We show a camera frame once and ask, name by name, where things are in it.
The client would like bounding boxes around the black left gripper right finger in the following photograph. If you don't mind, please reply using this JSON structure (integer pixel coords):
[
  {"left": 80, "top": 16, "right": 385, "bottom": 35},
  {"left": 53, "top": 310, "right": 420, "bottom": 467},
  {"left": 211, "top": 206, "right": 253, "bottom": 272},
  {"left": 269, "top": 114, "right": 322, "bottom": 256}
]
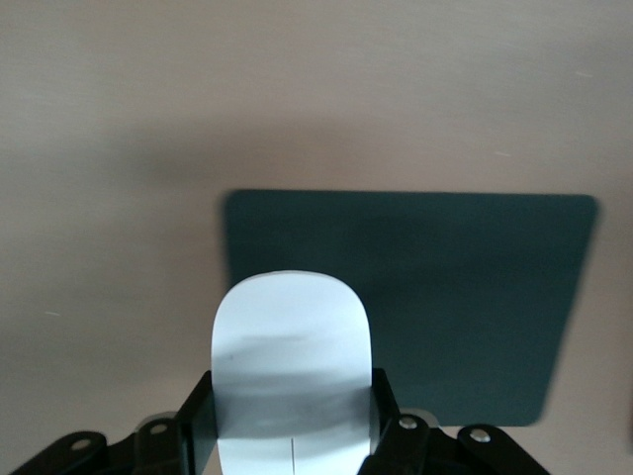
[{"left": 363, "top": 367, "right": 549, "bottom": 475}]

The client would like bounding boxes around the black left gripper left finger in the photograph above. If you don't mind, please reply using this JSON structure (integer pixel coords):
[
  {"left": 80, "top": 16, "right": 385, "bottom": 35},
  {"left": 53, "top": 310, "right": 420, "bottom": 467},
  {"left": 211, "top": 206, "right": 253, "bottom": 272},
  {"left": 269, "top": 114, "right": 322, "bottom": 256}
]
[{"left": 0, "top": 369, "right": 220, "bottom": 475}]

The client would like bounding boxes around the white computer mouse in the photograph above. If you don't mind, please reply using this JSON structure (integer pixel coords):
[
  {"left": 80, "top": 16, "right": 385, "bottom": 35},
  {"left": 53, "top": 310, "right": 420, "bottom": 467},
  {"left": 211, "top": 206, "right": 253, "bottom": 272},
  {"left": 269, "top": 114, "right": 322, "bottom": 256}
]
[{"left": 211, "top": 269, "right": 374, "bottom": 475}]

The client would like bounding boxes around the black mouse pad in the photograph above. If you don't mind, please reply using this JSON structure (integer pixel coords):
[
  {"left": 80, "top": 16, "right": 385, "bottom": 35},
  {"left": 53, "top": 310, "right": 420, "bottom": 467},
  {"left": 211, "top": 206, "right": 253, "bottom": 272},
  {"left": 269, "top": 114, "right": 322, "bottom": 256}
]
[{"left": 220, "top": 190, "right": 601, "bottom": 429}]

